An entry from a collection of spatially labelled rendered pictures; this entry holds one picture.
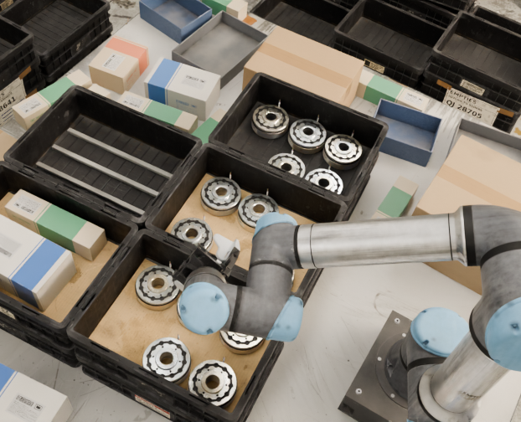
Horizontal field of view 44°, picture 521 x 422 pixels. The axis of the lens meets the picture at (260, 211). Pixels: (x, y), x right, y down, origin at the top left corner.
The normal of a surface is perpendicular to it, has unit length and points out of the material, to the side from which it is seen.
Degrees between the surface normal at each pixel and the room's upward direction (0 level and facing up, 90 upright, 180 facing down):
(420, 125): 90
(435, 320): 8
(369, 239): 33
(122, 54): 0
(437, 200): 0
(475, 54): 0
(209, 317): 43
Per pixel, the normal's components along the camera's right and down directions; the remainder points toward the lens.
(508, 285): -0.65, -0.51
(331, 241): -0.32, -0.19
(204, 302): 0.06, 0.15
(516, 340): -0.10, 0.73
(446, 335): 0.05, -0.68
